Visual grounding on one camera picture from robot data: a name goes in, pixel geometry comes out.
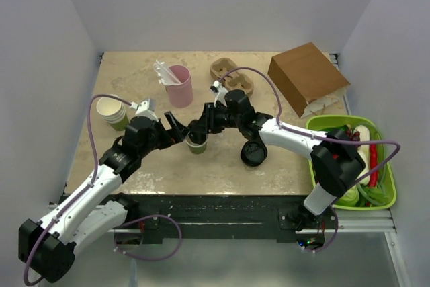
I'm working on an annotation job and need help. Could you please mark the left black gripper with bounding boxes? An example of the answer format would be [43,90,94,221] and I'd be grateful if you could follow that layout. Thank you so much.
[139,111,189,157]

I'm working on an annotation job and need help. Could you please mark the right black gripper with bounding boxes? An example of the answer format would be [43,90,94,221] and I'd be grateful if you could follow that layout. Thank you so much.
[191,102,243,134]

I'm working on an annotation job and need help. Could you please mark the green paper coffee cup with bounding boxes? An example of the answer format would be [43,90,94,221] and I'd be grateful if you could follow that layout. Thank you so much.
[185,137,208,155]

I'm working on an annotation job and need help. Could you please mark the black plastic cup lid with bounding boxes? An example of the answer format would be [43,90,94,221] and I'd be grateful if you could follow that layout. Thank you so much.
[187,132,208,145]

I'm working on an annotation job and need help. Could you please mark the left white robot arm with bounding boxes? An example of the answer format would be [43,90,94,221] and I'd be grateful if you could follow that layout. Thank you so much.
[18,112,189,286]

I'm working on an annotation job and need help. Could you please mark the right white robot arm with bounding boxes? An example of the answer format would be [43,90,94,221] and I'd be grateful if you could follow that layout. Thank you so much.
[188,90,366,231]

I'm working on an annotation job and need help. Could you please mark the pink plastic tumbler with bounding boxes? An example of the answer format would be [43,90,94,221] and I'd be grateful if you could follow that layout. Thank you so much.
[165,65,194,108]

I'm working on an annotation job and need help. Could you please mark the white wrapped straws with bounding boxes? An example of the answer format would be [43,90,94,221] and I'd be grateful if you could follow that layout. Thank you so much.
[153,60,181,86]

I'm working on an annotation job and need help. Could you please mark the stack of black lids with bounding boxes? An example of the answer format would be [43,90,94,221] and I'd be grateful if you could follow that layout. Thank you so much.
[240,141,268,167]

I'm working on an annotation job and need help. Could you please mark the stack of paper cups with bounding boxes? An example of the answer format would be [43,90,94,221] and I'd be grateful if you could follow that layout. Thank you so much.
[96,94,128,131]

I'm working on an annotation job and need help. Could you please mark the brown paper bag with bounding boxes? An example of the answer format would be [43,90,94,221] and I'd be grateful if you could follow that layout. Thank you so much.
[267,42,350,118]

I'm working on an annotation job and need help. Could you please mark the purple toy grapes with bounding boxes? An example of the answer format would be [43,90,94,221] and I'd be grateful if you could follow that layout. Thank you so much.
[345,129,361,142]

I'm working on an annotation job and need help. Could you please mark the white toy radish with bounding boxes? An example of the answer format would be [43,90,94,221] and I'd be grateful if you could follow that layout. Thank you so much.
[351,149,370,185]
[354,125,370,141]

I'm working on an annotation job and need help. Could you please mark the green toy cabbage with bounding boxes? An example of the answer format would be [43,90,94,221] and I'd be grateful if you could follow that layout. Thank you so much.
[336,186,360,207]

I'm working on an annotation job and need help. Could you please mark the red toy chili pepper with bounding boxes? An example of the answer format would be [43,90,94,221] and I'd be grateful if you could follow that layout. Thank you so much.
[368,144,378,188]

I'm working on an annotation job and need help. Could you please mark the green plastic basket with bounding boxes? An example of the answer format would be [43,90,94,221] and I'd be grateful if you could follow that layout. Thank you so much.
[306,114,397,211]

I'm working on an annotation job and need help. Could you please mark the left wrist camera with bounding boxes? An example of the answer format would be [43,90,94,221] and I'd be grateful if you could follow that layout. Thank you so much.
[130,97,158,121]

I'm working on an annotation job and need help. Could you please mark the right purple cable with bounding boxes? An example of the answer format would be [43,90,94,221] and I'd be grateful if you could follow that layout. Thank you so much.
[214,67,402,194]

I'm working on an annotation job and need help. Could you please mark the purple cable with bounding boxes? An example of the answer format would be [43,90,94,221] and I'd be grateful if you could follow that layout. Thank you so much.
[214,67,402,194]
[22,94,140,284]

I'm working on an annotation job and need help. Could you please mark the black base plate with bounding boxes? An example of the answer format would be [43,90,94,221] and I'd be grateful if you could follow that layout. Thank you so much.
[68,193,338,247]

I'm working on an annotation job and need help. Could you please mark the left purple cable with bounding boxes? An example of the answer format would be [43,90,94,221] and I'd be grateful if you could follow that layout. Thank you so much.
[22,94,140,284]

